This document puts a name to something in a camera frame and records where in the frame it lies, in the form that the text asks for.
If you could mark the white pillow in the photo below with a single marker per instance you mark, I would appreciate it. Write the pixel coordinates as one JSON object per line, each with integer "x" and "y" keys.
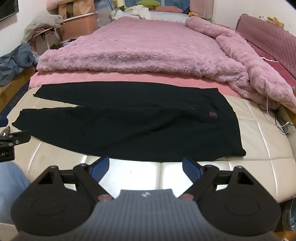
{"x": 168, "y": 16}

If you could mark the pink curtain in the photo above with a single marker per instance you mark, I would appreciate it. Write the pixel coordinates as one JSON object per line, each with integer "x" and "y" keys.
{"x": 203, "y": 8}

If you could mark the green plush toy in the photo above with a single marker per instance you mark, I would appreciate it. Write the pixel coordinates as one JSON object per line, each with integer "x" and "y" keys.
{"x": 148, "y": 2}

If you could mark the black plastic bag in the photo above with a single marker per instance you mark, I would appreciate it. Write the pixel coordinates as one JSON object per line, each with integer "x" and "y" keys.
{"x": 290, "y": 215}

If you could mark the salmon pink pillow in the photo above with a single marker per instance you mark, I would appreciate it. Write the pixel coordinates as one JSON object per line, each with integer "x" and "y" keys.
{"x": 167, "y": 9}

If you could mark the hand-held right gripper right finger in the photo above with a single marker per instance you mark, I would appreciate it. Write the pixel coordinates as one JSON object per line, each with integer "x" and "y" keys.
{"x": 190, "y": 167}

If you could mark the blue-grey plastic bag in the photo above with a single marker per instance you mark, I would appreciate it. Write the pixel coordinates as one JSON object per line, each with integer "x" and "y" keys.
{"x": 16, "y": 59}

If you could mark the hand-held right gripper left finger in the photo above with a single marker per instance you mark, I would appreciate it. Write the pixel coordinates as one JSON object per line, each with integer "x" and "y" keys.
{"x": 101, "y": 165}

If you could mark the floral fabric bag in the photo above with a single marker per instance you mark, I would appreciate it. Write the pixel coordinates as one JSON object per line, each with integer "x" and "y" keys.
{"x": 74, "y": 7}

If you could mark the brown cardboard box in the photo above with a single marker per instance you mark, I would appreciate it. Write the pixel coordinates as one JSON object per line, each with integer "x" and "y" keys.
{"x": 13, "y": 90}

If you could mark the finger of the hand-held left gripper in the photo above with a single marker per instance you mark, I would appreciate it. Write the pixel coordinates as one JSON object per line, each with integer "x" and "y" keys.
{"x": 18, "y": 138}

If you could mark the cream leather bench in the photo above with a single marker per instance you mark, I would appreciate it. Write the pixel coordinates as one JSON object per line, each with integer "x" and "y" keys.
{"x": 266, "y": 143}

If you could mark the brown plastic storage bin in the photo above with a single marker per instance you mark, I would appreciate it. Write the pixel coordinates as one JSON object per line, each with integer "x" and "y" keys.
{"x": 76, "y": 27}

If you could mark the white cloth pile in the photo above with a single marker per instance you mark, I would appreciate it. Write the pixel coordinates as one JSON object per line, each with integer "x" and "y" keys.
{"x": 136, "y": 11}

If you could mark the black pants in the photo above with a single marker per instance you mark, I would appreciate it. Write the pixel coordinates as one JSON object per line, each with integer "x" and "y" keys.
{"x": 138, "y": 129}

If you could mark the black wall television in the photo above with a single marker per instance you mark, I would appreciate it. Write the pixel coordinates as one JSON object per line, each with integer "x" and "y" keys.
{"x": 7, "y": 8}

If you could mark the pale pink plush cushion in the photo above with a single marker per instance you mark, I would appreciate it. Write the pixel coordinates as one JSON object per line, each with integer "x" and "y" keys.
{"x": 52, "y": 4}

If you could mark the pink fluffy blanket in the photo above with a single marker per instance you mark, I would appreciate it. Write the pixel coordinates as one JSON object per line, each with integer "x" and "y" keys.
{"x": 138, "y": 46}

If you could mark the yellow plush toy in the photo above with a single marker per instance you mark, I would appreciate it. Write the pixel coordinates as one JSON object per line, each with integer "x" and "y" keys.
{"x": 275, "y": 22}

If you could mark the pink bed sheet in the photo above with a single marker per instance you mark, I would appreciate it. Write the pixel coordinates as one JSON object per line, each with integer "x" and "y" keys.
{"x": 115, "y": 76}

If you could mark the person's leg in blue jeans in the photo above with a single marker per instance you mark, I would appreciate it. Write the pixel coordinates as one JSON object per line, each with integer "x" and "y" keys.
{"x": 11, "y": 190}

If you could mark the pink quilted headboard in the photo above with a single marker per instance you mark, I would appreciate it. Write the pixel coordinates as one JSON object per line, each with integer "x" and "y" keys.
{"x": 268, "y": 39}

